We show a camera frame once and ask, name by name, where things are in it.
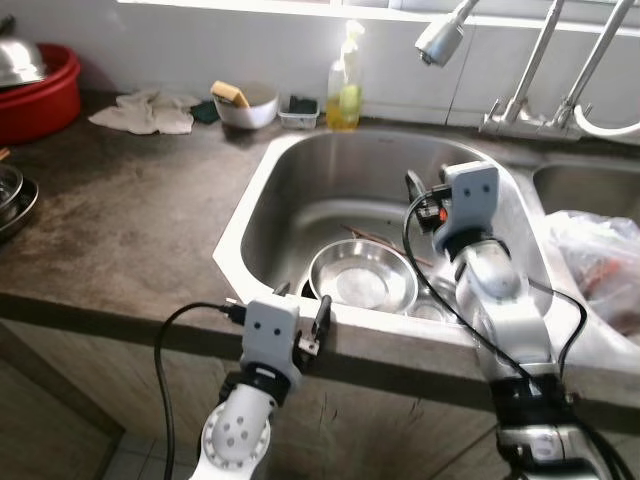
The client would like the large stainless steel bowl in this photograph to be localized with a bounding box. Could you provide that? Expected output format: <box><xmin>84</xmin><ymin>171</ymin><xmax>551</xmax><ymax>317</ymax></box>
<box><xmin>307</xmin><ymin>238</ymin><xmax>420</xmax><ymax>314</ymax></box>

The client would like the stainless steel kitchen sink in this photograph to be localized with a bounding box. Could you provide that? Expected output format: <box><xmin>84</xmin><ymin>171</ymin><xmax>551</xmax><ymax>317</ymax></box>
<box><xmin>213</xmin><ymin>124</ymin><xmax>640</xmax><ymax>376</ymax></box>

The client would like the dark brown wet chopstick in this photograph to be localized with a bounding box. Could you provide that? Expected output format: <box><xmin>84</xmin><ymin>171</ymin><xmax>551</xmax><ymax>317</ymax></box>
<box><xmin>338</xmin><ymin>224</ymin><xmax>436</xmax><ymax>269</ymax></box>

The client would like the small stainless steel bowl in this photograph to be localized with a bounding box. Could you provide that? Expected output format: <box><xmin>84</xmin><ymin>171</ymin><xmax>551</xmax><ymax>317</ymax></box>
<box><xmin>408</xmin><ymin>288</ymin><xmax>463</xmax><ymax>326</ymax></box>

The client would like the wood grain base cabinet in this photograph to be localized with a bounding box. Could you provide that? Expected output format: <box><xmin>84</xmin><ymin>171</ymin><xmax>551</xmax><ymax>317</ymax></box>
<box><xmin>0</xmin><ymin>318</ymin><xmax>640</xmax><ymax>480</ymax></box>

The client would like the yellow dish soap bottle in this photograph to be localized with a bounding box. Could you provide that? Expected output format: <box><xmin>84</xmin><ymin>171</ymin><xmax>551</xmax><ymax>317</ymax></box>
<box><xmin>325</xmin><ymin>20</ymin><xmax>367</xmax><ymax>132</ymax></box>

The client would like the chrome sink faucet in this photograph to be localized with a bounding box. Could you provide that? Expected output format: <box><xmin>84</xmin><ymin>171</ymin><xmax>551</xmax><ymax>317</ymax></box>
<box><xmin>478</xmin><ymin>0</ymin><xmax>640</xmax><ymax>139</ymax></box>

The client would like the small clear plastic tray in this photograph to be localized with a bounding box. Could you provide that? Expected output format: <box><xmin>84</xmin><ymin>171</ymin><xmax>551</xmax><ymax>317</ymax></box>
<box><xmin>277</xmin><ymin>95</ymin><xmax>322</xmax><ymax>130</ymax></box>

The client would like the clear plastic bag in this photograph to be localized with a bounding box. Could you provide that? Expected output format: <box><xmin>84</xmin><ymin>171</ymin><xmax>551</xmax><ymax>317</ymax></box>
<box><xmin>545</xmin><ymin>208</ymin><xmax>640</xmax><ymax>338</ymax></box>

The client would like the white ceramic bowl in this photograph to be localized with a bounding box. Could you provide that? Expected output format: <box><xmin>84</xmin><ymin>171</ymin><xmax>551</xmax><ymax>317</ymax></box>
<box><xmin>212</xmin><ymin>82</ymin><xmax>282</xmax><ymax>131</ymax></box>

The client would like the yellow sponge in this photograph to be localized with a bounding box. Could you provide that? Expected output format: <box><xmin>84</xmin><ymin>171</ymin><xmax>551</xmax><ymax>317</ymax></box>
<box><xmin>209</xmin><ymin>81</ymin><xmax>252</xmax><ymax>107</ymax></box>

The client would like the white dish cloth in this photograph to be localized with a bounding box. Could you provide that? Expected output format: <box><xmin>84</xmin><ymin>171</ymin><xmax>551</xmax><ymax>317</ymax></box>
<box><xmin>88</xmin><ymin>88</ymin><xmax>203</xmax><ymax>137</ymax></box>

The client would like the red plastic basin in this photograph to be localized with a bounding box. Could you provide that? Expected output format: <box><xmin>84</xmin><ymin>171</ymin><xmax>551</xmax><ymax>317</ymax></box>
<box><xmin>0</xmin><ymin>42</ymin><xmax>84</xmax><ymax>147</ymax></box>

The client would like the stainless steel domed lid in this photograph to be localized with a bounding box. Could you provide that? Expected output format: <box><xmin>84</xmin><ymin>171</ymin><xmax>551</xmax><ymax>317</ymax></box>
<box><xmin>0</xmin><ymin>37</ymin><xmax>50</xmax><ymax>88</ymax></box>

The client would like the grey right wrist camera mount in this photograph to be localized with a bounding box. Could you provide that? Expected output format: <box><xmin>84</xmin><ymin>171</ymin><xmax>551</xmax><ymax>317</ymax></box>
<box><xmin>436</xmin><ymin>161</ymin><xmax>502</xmax><ymax>256</ymax></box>

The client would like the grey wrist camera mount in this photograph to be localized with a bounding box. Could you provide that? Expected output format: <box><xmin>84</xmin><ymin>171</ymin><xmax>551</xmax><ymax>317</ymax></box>
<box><xmin>240</xmin><ymin>296</ymin><xmax>303</xmax><ymax>386</ymax></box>
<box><xmin>436</xmin><ymin>161</ymin><xmax>502</xmax><ymax>256</ymax></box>

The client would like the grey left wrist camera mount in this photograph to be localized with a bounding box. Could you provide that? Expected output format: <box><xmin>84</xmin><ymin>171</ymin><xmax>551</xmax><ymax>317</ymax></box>
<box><xmin>240</xmin><ymin>296</ymin><xmax>303</xmax><ymax>386</ymax></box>

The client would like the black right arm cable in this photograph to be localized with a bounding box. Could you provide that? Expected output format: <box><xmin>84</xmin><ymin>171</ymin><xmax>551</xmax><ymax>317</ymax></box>
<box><xmin>401</xmin><ymin>193</ymin><xmax>637</xmax><ymax>480</ymax></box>

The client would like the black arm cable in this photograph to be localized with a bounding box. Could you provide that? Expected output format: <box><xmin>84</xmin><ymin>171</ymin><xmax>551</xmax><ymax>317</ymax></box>
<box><xmin>401</xmin><ymin>193</ymin><xmax>637</xmax><ymax>480</ymax></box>
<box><xmin>153</xmin><ymin>302</ymin><xmax>248</xmax><ymax>480</ymax></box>

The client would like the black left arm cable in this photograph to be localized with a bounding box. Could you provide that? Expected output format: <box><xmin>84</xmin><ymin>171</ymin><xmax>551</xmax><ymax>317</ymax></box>
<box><xmin>153</xmin><ymin>302</ymin><xmax>248</xmax><ymax>480</ymax></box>

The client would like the white faucet hose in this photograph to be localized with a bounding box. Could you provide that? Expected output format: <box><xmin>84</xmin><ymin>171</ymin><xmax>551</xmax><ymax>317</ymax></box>
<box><xmin>573</xmin><ymin>103</ymin><xmax>640</xmax><ymax>141</ymax></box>

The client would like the white window frame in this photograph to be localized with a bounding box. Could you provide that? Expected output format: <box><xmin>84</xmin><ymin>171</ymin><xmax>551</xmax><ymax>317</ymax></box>
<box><xmin>115</xmin><ymin>0</ymin><xmax>640</xmax><ymax>26</ymax></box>

